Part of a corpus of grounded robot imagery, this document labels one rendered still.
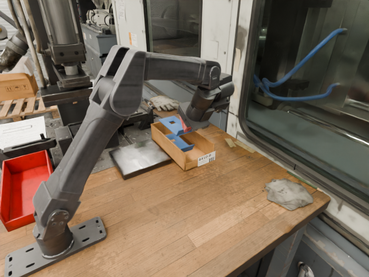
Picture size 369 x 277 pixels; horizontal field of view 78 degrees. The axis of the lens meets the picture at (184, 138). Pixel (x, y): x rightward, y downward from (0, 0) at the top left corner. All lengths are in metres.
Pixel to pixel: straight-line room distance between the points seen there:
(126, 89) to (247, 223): 0.43
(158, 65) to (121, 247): 0.41
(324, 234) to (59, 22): 1.04
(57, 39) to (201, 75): 0.44
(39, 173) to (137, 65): 0.55
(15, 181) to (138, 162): 0.37
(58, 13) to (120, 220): 0.58
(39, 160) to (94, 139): 0.44
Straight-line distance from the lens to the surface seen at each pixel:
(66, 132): 0.90
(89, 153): 0.48
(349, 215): 0.81
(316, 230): 0.95
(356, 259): 0.92
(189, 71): 0.55
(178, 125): 0.85
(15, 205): 0.79
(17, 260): 0.65
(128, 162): 0.78
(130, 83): 0.45
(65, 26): 0.79
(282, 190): 0.72
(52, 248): 0.59
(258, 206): 0.68
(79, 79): 0.79
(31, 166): 0.91
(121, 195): 0.70
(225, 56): 1.07
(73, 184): 0.50
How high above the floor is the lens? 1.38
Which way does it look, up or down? 31 degrees down
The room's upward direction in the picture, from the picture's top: straight up
